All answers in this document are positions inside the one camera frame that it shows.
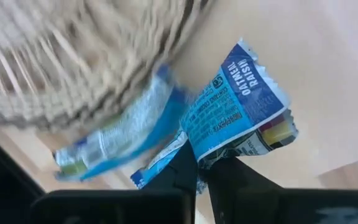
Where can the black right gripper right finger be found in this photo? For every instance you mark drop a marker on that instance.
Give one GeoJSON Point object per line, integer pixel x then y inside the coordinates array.
{"type": "Point", "coordinates": [275, 205]}

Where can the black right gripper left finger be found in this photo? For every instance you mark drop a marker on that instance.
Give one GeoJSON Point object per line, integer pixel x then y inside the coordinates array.
{"type": "Point", "coordinates": [113, 207]}

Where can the blue oatmeal raisin granola bar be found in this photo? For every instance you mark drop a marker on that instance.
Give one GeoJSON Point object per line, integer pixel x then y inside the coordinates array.
{"type": "Point", "coordinates": [228, 109]}

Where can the blue wrapper granola bar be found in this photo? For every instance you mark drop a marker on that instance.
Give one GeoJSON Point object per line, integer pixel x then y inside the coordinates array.
{"type": "Point", "coordinates": [129, 130]}
{"type": "Point", "coordinates": [158, 161]}

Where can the round woven straw placemat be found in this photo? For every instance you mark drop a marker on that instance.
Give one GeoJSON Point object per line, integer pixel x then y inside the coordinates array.
{"type": "Point", "coordinates": [73, 62]}

